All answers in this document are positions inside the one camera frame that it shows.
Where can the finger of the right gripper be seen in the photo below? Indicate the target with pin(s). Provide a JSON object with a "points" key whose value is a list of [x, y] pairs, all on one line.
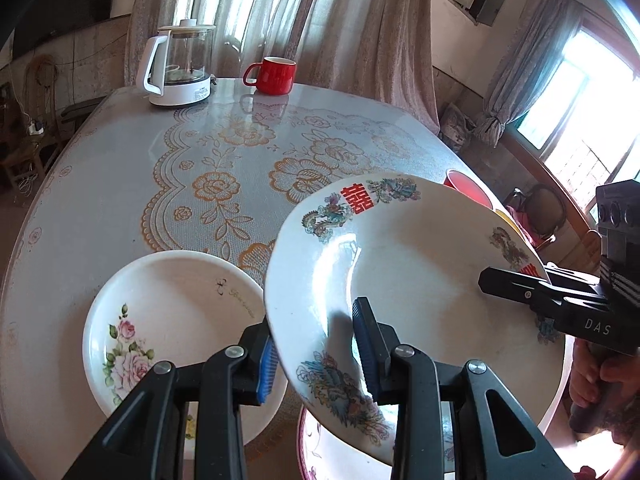
{"points": [[513, 286]]}

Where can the red plastic bowl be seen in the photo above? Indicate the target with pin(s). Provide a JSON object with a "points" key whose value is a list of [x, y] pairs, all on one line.
{"points": [[468, 187]]}

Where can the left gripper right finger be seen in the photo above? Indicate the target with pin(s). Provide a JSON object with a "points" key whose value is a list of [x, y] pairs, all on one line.
{"points": [[494, 438]]}

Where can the yellow plastic bowl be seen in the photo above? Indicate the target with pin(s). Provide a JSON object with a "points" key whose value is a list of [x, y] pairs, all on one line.
{"points": [[506, 217]]}

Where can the grey side window curtain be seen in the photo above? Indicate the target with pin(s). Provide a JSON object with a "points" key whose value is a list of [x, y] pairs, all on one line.
{"points": [[532, 58]]}

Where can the beige window curtain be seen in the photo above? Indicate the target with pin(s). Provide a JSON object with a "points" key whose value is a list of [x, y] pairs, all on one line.
{"points": [[379, 49]]}

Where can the white glass electric kettle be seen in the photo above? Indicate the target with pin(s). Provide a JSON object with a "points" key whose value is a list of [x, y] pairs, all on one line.
{"points": [[174, 68]]}

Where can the pink rimmed plate underneath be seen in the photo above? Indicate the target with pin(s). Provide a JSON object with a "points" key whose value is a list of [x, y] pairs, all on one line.
{"points": [[321, 455]]}

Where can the lace floral tablecloth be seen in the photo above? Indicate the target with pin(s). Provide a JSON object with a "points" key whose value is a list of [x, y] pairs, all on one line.
{"points": [[218, 177]]}

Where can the dark wooden armchair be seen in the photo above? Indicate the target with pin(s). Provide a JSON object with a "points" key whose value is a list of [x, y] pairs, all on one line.
{"points": [[539, 212]]}

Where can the white rose pattern plate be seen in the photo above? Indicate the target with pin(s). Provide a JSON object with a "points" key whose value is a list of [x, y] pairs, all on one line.
{"points": [[178, 306]]}

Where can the right hand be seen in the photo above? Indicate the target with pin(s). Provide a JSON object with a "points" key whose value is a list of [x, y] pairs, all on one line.
{"points": [[623, 420]]}

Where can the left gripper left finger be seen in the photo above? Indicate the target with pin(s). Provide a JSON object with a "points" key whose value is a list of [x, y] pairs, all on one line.
{"points": [[144, 437]]}

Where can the large dragon pattern plate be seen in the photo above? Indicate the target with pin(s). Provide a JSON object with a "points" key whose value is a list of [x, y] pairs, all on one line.
{"points": [[415, 249]]}

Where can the red mug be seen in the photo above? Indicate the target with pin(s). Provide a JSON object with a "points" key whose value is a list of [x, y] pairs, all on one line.
{"points": [[272, 75]]}

